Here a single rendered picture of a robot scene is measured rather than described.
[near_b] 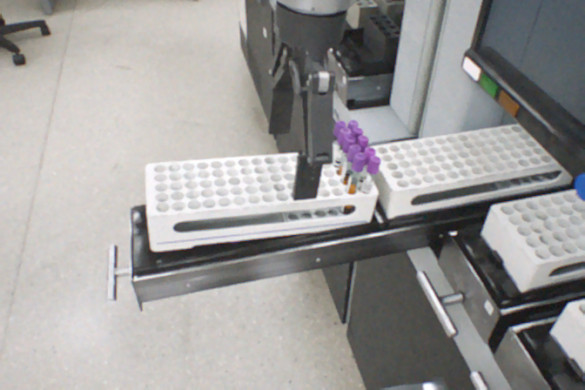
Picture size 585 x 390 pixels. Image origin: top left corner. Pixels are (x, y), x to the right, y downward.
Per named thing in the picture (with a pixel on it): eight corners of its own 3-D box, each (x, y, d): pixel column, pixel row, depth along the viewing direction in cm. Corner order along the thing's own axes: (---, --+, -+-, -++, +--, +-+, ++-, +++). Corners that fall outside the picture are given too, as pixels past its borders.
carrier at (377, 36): (392, 64, 101) (396, 37, 97) (382, 66, 100) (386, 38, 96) (371, 39, 109) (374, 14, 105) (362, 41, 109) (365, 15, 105)
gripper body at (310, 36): (268, -15, 53) (262, 63, 59) (286, 17, 47) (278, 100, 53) (333, -13, 55) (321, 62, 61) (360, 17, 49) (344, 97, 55)
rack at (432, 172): (530, 150, 82) (542, 119, 78) (569, 190, 75) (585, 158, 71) (362, 178, 77) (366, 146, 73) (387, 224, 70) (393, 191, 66)
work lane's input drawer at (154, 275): (529, 171, 89) (547, 130, 83) (581, 225, 79) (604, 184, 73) (110, 244, 76) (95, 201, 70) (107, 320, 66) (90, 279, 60)
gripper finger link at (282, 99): (272, 90, 65) (272, 88, 65) (268, 134, 69) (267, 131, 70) (295, 90, 65) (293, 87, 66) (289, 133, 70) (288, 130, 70)
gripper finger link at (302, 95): (321, 58, 56) (326, 56, 54) (330, 158, 55) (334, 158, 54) (288, 59, 55) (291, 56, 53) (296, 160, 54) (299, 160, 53)
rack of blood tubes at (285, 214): (347, 180, 77) (355, 149, 73) (371, 227, 69) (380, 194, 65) (148, 198, 69) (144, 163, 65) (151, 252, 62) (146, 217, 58)
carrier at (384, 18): (401, 63, 101) (406, 36, 97) (392, 64, 101) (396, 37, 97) (381, 38, 110) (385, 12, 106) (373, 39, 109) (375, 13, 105)
